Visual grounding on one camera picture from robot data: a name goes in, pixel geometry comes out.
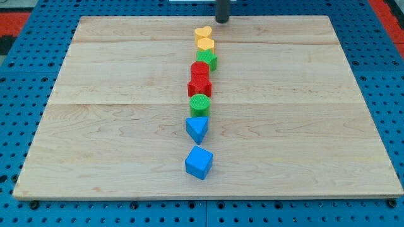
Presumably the yellow hexagon block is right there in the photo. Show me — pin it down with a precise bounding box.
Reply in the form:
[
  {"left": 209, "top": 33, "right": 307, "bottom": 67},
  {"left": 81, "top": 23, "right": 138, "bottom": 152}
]
[{"left": 197, "top": 37, "right": 215, "bottom": 53}]

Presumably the green cylinder block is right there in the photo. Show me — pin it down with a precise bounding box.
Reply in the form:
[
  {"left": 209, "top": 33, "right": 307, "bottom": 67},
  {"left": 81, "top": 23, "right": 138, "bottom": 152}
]
[{"left": 189, "top": 94, "right": 211, "bottom": 117}]

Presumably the blue triangle block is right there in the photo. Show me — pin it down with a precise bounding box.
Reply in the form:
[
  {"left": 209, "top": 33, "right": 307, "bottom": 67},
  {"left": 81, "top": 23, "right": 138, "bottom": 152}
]
[{"left": 186, "top": 116, "right": 209, "bottom": 144}]

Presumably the red star block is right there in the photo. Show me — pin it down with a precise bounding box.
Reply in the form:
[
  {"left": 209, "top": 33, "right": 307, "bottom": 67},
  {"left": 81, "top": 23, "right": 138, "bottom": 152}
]
[{"left": 187, "top": 76, "right": 212, "bottom": 97}]

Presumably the red cylinder block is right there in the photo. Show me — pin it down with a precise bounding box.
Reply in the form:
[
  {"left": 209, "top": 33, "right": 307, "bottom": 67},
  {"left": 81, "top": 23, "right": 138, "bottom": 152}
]
[{"left": 190, "top": 61, "right": 210, "bottom": 79}]

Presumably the blue cube block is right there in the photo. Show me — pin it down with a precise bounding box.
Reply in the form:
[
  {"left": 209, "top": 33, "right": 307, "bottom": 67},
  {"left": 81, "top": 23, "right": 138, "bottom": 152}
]
[{"left": 185, "top": 146, "right": 213, "bottom": 180}]

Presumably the green star block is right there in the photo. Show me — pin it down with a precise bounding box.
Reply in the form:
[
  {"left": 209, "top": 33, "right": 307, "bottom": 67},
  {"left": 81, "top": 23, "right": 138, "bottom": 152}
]
[{"left": 196, "top": 50, "right": 218, "bottom": 71}]

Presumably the yellow heart block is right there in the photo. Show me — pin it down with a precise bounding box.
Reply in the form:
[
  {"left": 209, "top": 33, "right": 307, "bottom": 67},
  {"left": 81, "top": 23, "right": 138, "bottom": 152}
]
[{"left": 194, "top": 26, "right": 212, "bottom": 43}]

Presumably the wooden board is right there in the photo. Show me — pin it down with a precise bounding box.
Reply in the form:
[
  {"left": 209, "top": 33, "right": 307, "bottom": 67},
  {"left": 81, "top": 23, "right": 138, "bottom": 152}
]
[{"left": 13, "top": 16, "right": 403, "bottom": 201}]

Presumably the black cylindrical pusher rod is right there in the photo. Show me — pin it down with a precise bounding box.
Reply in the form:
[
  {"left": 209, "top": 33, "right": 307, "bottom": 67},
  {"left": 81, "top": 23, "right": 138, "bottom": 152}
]
[{"left": 215, "top": 0, "right": 230, "bottom": 24}]

